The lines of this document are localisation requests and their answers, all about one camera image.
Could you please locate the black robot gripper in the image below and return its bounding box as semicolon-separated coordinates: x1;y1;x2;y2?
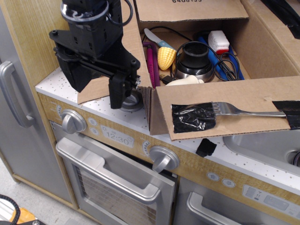
49;22;140;109

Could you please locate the large cardboard box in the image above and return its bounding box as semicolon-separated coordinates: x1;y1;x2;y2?
79;0;300;140

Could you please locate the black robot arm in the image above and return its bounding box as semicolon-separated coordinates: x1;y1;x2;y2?
49;0;143;111

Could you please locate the silver stove burner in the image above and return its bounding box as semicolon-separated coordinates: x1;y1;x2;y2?
120;90;143;112

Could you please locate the left silver oven knob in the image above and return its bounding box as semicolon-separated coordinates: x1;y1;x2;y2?
61;109;87;134

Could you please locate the silver oven knob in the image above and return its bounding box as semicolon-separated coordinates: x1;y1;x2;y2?
149;146;180;173
61;109;87;134

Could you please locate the oven clock display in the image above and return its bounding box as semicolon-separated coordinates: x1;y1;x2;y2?
100;125;135;148

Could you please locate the black USB plug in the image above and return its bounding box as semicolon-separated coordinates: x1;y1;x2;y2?
159;74;173;84

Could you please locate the yellow toy corn cob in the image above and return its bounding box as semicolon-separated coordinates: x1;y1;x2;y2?
157;47;176;71

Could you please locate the cream toy piece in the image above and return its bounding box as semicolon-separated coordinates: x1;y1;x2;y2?
166;75;204;86

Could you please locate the black silver 3D mouse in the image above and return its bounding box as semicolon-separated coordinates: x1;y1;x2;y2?
173;42;213;83

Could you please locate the right silver oven knob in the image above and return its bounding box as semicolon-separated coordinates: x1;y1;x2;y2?
149;146;180;173

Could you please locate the grey toy fridge door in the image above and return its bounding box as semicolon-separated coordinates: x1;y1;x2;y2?
0;14;72;205

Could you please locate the black tape on fork tines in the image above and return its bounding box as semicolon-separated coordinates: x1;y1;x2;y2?
171;103;216;133

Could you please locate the toy oven door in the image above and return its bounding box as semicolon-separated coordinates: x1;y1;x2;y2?
56;137;176;225

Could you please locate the blue marker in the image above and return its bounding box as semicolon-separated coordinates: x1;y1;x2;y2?
196;36;245;81

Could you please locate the white red toy block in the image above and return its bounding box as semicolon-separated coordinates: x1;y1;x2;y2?
208;30;230;55

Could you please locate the silver metal fork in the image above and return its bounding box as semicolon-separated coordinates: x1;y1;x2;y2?
212;102;286;118

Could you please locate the black tape piece on counter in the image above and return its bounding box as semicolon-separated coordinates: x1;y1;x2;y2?
196;138;217;158

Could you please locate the orange object on floor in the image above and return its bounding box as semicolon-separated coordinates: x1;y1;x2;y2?
17;208;36;225

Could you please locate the toy dishwasher door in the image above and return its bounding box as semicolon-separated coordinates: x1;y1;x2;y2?
173;178;287;225

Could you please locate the silver toy sink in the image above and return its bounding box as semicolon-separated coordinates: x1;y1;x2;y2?
223;130;300;175

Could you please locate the black tape top right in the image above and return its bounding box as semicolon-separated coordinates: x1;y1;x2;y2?
261;0;300;39

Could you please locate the toy knife with teal handle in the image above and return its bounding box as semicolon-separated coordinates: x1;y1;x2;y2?
144;28;176;51

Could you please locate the black braided cable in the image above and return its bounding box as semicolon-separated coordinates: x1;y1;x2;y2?
0;194;22;225

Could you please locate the black tape on fork handle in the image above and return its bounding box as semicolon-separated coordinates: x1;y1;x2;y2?
273;100;300;130

